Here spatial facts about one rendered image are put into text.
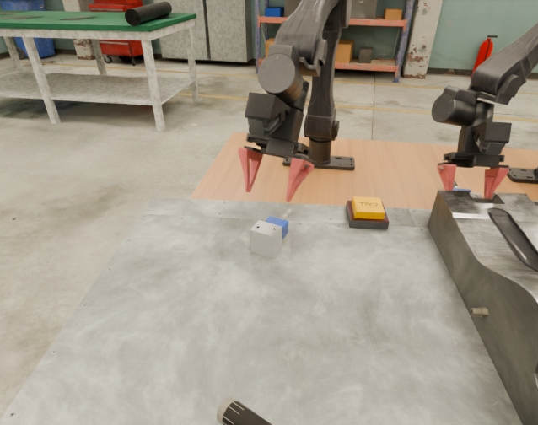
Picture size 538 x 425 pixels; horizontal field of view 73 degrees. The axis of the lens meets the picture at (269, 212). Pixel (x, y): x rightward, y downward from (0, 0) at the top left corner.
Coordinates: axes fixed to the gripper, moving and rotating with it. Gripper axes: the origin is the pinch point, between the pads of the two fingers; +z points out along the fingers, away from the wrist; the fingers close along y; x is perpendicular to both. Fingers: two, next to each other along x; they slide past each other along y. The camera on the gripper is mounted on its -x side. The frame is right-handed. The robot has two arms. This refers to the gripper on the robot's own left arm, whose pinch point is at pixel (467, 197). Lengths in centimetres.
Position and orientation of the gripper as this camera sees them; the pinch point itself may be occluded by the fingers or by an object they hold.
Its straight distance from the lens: 89.0
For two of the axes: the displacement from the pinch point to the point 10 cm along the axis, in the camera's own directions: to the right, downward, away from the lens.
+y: 9.8, 0.9, -1.5
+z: -0.8, 9.9, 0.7
